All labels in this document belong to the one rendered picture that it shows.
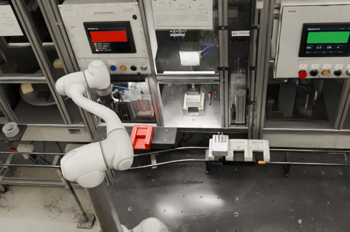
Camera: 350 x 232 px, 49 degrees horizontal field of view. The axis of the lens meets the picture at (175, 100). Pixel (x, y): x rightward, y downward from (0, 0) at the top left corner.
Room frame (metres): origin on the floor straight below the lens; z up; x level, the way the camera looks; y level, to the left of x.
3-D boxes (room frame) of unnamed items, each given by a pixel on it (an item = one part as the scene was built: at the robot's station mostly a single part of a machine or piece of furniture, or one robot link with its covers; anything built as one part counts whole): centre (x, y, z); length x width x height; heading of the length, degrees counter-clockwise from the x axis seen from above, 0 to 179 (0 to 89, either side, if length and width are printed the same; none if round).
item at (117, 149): (1.12, 0.28, 1.44); 0.18 x 0.14 x 0.13; 13
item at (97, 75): (1.68, 0.41, 1.46); 0.13 x 0.11 x 0.16; 103
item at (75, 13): (1.87, 0.30, 1.60); 0.42 x 0.29 x 0.46; 78
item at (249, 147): (1.48, -0.35, 0.84); 0.36 x 0.14 x 0.10; 78
